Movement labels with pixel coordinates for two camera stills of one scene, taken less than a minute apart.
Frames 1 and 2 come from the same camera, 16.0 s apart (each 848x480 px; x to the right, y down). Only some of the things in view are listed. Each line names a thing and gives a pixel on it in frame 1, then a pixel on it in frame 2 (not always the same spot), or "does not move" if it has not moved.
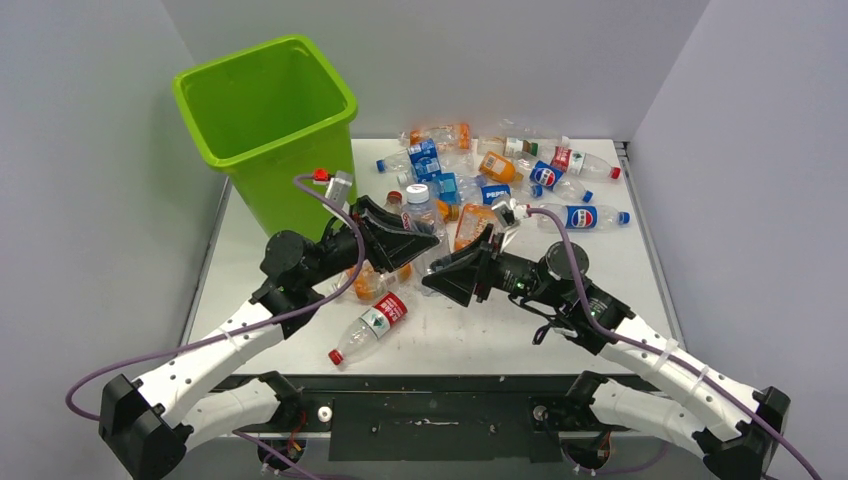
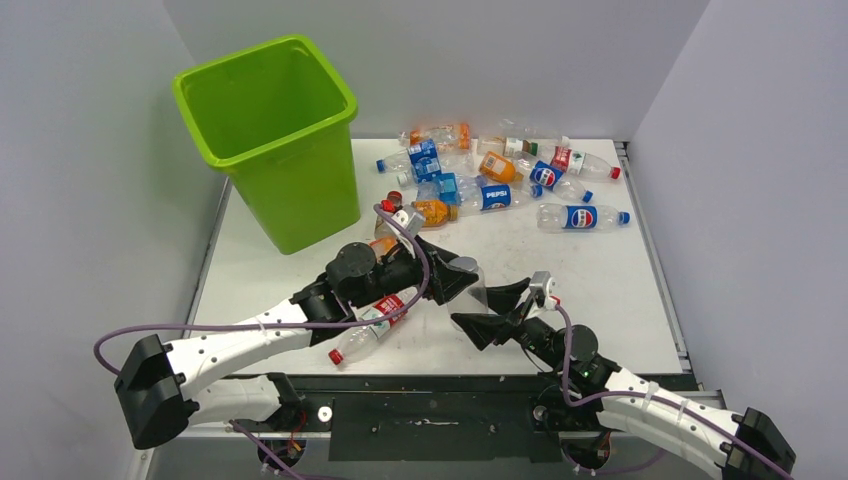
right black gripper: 476,265 -> 482,328
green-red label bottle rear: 505,146 does not move
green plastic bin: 268,115 does not move
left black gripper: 386,241 -> 448,280
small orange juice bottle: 499,168 does not move
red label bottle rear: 581,163 does not move
